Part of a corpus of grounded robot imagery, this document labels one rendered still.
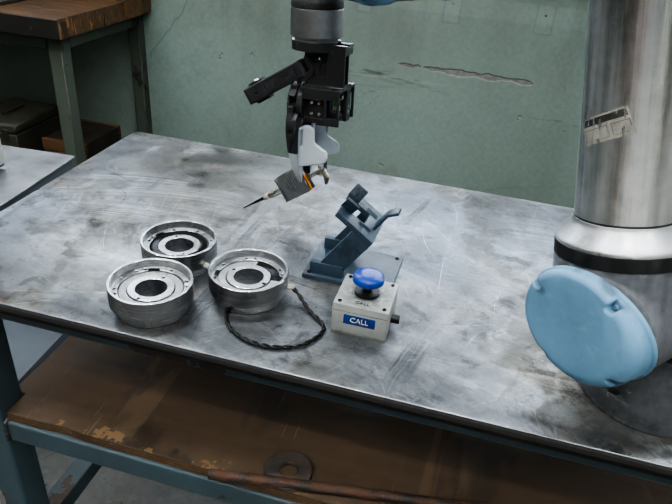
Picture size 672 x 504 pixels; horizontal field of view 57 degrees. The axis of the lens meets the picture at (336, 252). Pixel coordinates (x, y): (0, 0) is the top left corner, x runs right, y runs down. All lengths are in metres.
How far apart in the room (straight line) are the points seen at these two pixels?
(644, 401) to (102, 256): 0.72
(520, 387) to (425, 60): 1.70
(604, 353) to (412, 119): 1.89
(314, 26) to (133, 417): 0.64
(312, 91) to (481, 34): 1.43
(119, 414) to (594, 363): 0.72
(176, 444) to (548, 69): 1.78
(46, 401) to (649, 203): 0.90
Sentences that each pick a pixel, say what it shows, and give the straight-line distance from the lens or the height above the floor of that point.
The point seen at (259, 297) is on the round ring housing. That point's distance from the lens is 0.78.
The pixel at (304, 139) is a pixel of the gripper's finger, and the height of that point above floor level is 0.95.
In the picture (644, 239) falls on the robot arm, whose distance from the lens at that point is 0.56.
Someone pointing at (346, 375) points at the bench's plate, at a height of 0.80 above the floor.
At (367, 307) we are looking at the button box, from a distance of 0.75.
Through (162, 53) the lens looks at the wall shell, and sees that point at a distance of 2.66.
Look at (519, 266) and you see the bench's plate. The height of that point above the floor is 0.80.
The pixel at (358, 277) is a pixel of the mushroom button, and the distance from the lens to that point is 0.76.
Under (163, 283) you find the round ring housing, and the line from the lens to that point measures 0.83.
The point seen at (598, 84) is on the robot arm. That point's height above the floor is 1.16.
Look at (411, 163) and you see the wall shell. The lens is 2.44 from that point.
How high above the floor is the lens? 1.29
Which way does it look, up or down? 31 degrees down
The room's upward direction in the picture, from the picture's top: 5 degrees clockwise
